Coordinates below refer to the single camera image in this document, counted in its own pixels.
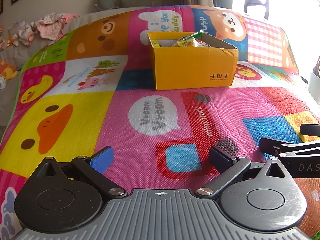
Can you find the pink baby clothes pile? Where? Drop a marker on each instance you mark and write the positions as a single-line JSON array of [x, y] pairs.
[[53, 26]]

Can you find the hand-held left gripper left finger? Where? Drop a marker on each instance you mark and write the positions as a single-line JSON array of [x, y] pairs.
[[102, 160]]

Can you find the white floral baby garment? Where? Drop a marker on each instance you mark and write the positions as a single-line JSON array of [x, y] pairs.
[[23, 33]]

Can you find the dark wooden chair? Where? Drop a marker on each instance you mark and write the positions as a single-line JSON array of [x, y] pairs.
[[247, 5]]

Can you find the long yellow snack packet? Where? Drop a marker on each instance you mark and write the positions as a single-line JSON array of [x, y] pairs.
[[156, 44]]

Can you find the orange plush toy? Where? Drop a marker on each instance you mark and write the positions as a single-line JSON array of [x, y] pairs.
[[8, 71]]

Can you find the colourful cartoon play mat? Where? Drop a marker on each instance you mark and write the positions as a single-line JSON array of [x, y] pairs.
[[125, 140]]

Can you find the yellow cardboard box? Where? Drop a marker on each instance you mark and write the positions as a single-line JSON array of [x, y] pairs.
[[190, 70]]

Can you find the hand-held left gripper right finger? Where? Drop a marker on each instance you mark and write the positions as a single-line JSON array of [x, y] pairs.
[[220, 158]]

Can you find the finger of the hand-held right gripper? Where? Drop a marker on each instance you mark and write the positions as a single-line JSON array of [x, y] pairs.
[[310, 129], [270, 145]]

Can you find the white bin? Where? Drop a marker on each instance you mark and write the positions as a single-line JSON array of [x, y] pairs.
[[314, 86]]

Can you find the small white green toy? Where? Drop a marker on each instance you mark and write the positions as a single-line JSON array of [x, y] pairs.
[[2, 82]]

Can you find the cartoon print snack packet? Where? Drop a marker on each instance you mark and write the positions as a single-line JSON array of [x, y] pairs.
[[186, 41]]

